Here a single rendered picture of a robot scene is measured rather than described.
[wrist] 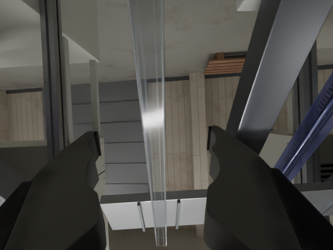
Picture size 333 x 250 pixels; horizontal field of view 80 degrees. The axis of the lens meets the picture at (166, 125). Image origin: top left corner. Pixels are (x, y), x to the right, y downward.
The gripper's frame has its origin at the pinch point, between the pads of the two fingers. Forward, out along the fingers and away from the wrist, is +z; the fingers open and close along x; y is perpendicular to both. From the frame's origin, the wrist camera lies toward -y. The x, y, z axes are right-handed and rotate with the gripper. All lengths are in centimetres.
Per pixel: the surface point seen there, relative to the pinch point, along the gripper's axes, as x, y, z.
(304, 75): 40, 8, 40
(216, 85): 124, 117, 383
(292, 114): 46, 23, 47
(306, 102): 40, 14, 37
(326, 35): 70, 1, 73
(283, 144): 45, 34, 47
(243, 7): 8.4, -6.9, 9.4
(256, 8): 9.7, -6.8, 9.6
